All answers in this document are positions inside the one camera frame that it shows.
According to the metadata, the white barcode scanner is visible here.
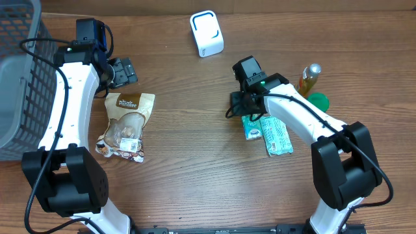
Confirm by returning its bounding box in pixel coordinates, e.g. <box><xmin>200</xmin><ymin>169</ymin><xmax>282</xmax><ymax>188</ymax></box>
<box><xmin>189</xmin><ymin>10</ymin><xmax>224</xmax><ymax>58</ymax></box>

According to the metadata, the grey plastic mesh basket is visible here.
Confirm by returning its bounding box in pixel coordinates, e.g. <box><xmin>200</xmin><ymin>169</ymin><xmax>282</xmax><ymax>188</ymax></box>
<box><xmin>1</xmin><ymin>0</ymin><xmax>57</xmax><ymax>161</ymax></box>

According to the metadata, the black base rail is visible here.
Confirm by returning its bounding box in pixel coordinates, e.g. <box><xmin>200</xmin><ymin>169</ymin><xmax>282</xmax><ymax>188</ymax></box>
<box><xmin>77</xmin><ymin>222</ymin><xmax>367</xmax><ymax>234</ymax></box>

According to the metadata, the teal white box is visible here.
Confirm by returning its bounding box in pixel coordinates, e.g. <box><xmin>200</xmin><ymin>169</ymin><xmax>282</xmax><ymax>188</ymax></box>
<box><xmin>260</xmin><ymin>116</ymin><xmax>293</xmax><ymax>157</ymax></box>

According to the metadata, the white packet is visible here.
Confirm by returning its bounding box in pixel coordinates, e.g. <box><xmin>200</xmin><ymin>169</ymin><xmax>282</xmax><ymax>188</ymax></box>
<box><xmin>96</xmin><ymin>93</ymin><xmax>155</xmax><ymax>163</ymax></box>

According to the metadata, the yellow oil bottle silver cap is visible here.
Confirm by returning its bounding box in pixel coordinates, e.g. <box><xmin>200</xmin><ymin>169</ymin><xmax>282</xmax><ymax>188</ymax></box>
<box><xmin>295</xmin><ymin>63</ymin><xmax>322</xmax><ymax>98</ymax></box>

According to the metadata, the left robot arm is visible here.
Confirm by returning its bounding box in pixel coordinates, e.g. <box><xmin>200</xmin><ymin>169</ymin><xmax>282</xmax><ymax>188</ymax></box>
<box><xmin>21</xmin><ymin>18</ymin><xmax>138</xmax><ymax>233</ymax></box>

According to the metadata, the teal tissue packet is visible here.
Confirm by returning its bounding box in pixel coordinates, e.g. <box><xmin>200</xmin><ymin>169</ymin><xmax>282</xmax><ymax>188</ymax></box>
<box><xmin>241</xmin><ymin>114</ymin><xmax>263</xmax><ymax>140</ymax></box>

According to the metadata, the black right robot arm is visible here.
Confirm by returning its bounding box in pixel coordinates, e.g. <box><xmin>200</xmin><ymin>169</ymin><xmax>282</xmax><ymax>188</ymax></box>
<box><xmin>226</xmin><ymin>56</ymin><xmax>382</xmax><ymax>233</ymax></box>

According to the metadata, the green lid jar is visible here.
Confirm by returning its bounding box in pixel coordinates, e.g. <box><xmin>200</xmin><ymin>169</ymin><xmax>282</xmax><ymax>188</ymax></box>
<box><xmin>307</xmin><ymin>92</ymin><xmax>330</xmax><ymax>112</ymax></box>

